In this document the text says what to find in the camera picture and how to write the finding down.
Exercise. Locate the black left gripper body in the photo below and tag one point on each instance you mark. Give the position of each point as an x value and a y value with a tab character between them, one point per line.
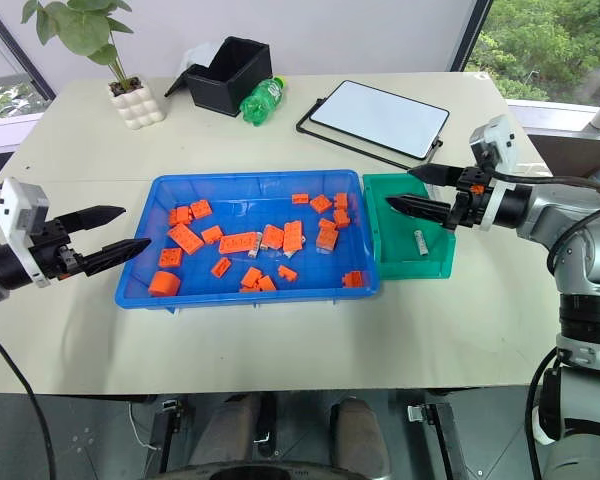
52	250

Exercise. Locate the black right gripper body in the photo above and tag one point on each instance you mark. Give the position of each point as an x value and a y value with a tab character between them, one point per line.
472	205

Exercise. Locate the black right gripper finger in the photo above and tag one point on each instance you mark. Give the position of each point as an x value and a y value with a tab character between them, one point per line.
422	207
437	174

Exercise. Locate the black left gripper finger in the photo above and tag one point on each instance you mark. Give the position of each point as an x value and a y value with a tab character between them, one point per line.
115	254
92	217

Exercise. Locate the long orange block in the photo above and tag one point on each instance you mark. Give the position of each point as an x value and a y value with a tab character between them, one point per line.
237	243
185	238

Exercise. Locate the small orange block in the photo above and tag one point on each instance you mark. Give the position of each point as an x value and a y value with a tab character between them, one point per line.
327	224
251	276
287	273
212	234
354	279
181	215
321	203
267	284
341	218
300	198
220	267
341	200

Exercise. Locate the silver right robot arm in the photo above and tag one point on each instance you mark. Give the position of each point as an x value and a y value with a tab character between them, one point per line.
580	260

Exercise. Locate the green plastic tray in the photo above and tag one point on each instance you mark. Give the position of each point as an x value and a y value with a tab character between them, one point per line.
405	267

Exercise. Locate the black open box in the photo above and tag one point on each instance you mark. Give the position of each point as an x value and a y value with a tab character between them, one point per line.
220	87

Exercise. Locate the square orange studded block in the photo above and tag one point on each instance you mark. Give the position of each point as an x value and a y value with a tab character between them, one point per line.
170	257
201	208

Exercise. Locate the rounded orange block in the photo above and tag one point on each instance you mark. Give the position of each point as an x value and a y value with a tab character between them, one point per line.
164	283

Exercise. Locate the white tablet board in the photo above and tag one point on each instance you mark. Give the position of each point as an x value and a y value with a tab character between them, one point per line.
380	119

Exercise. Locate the brown cardboard board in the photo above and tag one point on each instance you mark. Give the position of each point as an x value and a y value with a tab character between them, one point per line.
565	155

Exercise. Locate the white bubble plant pot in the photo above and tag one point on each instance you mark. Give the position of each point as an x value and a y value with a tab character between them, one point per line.
137	107

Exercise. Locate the blue plastic tray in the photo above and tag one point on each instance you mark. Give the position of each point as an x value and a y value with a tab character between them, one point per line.
260	295

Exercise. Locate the green leafy plant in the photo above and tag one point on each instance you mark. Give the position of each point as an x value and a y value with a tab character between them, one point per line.
82	30

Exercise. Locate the green plastic bottle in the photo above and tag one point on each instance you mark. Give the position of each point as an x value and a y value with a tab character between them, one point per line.
261	102

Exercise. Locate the white plastic bag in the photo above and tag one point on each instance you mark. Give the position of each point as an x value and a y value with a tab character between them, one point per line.
200	54

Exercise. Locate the dark rounded shape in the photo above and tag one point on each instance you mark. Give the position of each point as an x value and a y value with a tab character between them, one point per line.
225	430
357	435

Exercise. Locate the black upright strut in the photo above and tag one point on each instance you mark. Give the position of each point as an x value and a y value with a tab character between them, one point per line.
266	425

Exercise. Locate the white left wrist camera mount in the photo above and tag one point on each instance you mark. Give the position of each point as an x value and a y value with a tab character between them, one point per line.
17	207

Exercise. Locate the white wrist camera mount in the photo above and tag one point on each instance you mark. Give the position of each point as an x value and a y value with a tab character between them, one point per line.
17	207
500	142

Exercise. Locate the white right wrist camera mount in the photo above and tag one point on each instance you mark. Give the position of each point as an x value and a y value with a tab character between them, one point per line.
500	142

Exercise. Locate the black window frame bar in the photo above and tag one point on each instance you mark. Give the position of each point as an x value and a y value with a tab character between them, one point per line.
472	32
20	50

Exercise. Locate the black table leg bracket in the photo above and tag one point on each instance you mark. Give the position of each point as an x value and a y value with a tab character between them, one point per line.
167	430
440	440

